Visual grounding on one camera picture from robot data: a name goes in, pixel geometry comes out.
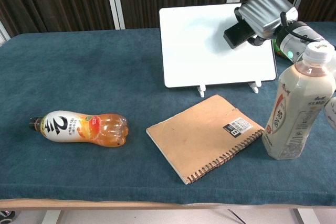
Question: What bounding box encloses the brown spiral kraft notebook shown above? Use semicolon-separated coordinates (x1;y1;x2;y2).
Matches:
145;94;265;185

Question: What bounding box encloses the blue velvet table cloth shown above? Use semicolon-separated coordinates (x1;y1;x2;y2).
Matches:
0;21;336;207

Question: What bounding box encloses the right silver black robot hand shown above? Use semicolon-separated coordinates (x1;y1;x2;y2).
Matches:
234;0;299;47

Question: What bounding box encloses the milk tea bottle white cap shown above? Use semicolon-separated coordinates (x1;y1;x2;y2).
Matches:
261;42;336;161

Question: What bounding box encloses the white table leg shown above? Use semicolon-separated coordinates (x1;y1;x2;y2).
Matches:
290;208;320;224
41;209;62;224

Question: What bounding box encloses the black rectangular block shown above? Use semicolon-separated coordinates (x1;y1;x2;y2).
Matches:
223;20;257;50

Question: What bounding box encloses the thin black cable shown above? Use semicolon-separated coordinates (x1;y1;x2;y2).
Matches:
226;208;248;224

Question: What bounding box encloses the black caster wheel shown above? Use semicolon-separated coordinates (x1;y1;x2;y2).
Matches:
0;210;16;224

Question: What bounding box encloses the green snack bag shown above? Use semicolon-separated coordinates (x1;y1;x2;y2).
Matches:
272;38;289;61

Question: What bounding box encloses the white board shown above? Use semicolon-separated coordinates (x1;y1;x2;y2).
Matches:
158;2;278;89

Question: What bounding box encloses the orange drink plastic bottle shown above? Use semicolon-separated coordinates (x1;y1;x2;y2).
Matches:
29;110;129;149

